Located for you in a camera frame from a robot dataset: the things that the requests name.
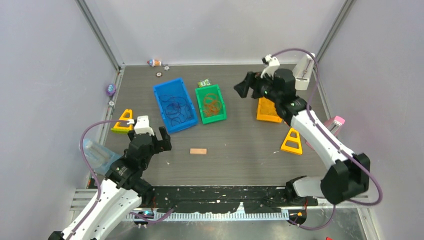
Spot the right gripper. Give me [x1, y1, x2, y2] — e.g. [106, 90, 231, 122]
[233, 71, 281, 105]

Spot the yellow cable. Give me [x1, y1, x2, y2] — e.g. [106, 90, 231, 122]
[259, 98, 279, 120]

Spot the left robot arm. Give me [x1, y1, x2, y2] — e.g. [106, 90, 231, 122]
[48, 126, 172, 240]

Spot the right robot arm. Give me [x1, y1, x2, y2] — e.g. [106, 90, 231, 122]
[234, 68, 371, 205]

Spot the orange plastic bin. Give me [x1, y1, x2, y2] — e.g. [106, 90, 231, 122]
[256, 97, 283, 123]

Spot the yellow triangular toy left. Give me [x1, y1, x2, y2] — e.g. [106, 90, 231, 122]
[110, 108, 134, 134]

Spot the yellow triangular toy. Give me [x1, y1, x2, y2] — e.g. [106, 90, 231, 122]
[110, 108, 134, 134]
[280, 127, 303, 155]

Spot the white metronome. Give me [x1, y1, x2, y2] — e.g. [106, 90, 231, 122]
[292, 53, 315, 91]

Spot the clear blue plastic container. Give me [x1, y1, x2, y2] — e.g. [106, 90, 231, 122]
[79, 138, 122, 176]

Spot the wooden block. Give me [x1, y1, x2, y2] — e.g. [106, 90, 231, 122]
[189, 148, 207, 155]

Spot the blue plastic bin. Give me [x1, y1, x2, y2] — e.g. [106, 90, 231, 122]
[152, 77, 199, 134]

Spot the green plastic bin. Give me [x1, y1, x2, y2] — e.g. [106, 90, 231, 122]
[195, 84, 227, 125]

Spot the green gear toy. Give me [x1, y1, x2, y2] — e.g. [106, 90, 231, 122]
[197, 79, 211, 88]

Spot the purple round toy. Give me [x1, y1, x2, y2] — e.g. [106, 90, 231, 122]
[105, 83, 117, 97]

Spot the yellow triangular toy right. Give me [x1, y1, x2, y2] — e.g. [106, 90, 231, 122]
[280, 127, 303, 155]

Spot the pink metronome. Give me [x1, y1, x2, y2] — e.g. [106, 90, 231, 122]
[324, 115, 345, 136]

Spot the small toy figurine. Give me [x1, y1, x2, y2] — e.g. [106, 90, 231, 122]
[146, 58, 162, 67]

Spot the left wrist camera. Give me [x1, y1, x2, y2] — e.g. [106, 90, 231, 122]
[133, 115, 155, 136]

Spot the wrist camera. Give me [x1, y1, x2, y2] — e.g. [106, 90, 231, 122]
[133, 115, 155, 136]
[260, 54, 280, 79]

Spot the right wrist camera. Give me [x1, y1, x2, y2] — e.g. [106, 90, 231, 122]
[260, 54, 280, 79]

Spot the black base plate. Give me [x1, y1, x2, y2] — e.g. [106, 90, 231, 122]
[139, 185, 318, 214]

